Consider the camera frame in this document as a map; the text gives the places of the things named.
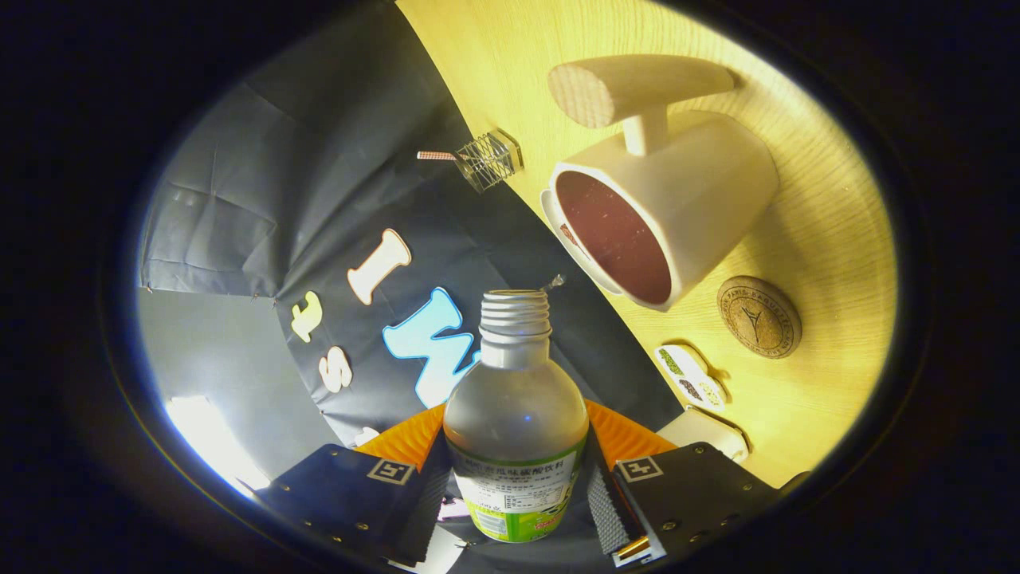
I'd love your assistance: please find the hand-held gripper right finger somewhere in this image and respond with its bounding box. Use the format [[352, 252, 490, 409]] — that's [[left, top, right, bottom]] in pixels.
[[584, 399, 786, 568]]

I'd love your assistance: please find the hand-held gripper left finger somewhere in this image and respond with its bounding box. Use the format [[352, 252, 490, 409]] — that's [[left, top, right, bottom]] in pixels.
[[259, 403, 451, 568]]

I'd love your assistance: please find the silver bottle green label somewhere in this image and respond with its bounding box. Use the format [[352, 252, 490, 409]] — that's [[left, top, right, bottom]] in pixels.
[[442, 289, 590, 545]]

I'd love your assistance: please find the round cork coaster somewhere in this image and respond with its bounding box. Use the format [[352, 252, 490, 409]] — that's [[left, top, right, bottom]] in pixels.
[[716, 275, 803, 360]]

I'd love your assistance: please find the white cup wooden handle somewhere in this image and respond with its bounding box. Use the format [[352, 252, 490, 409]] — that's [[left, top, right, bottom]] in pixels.
[[547, 54, 780, 312]]

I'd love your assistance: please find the white toaster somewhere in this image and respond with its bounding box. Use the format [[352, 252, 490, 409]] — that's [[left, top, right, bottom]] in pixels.
[[657, 407, 750, 465]]

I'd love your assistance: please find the white divided dish of beans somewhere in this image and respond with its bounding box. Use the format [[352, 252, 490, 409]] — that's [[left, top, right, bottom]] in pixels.
[[655, 344, 728, 412]]

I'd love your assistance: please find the white plate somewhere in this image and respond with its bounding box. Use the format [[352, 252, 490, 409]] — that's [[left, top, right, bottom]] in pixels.
[[540, 189, 622, 296]]

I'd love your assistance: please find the wooden table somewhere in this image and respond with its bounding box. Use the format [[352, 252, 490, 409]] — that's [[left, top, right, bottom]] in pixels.
[[396, 0, 900, 489]]

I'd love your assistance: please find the wire mesh holder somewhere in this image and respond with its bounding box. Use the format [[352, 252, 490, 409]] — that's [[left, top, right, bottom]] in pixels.
[[456, 129, 524, 195]]

